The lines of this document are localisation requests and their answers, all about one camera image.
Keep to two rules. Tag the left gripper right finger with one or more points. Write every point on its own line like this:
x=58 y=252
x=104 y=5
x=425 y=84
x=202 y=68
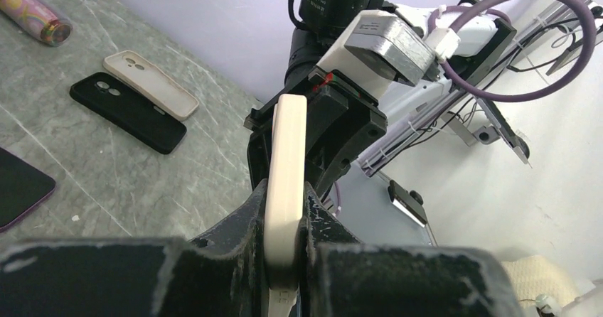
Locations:
x=342 y=276

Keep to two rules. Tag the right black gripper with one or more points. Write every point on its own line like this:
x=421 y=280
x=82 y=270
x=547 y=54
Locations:
x=342 y=121

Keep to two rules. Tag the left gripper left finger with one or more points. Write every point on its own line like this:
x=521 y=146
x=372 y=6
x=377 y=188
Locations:
x=218 y=273

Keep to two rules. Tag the bare black phone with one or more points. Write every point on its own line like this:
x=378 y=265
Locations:
x=118 y=103

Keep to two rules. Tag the purple bare phone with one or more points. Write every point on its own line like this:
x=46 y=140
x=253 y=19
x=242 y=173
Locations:
x=23 y=189

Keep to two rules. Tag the pink capped marker tube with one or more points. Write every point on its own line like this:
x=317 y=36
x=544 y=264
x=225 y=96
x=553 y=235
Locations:
x=38 y=20

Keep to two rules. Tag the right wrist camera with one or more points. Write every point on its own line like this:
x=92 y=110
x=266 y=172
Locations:
x=379 y=48

